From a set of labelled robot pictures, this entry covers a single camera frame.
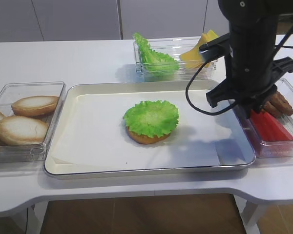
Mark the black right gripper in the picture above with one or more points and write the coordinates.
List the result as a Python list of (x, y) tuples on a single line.
[(251, 70)]

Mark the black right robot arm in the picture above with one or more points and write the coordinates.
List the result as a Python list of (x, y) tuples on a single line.
[(261, 14)]

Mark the yellow cheese slices stack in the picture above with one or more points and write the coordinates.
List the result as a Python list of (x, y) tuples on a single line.
[(192, 59)]

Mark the clear lettuce cheese container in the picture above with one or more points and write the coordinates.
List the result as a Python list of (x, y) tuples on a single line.
[(174, 47)]

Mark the green lettuce leaf on bun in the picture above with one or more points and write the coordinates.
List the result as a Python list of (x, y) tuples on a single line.
[(152, 118)]

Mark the lettuce leaves stack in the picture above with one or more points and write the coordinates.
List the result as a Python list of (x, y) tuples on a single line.
[(155, 62)]

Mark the brown meat patties row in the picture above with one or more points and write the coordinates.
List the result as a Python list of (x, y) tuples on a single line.
[(278, 106)]

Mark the red tomato slices row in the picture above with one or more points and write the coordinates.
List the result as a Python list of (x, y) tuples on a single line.
[(268, 128)]

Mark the clear patty tomato container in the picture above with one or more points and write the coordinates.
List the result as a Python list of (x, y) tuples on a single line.
[(270, 149)]

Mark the bottom bun on tray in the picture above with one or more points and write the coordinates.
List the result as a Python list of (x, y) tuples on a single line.
[(143, 139)]

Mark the white parchment paper sheet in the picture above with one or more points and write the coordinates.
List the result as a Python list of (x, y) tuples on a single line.
[(92, 132)]

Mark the metal baking tray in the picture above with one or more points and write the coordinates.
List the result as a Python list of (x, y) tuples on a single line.
[(234, 153)]

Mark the upper bun half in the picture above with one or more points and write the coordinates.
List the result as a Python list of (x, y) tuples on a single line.
[(35, 106)]

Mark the clear bun container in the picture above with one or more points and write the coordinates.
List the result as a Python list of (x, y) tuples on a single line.
[(11, 93)]

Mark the front bun half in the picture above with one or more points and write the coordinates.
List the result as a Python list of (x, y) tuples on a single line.
[(18, 130)]

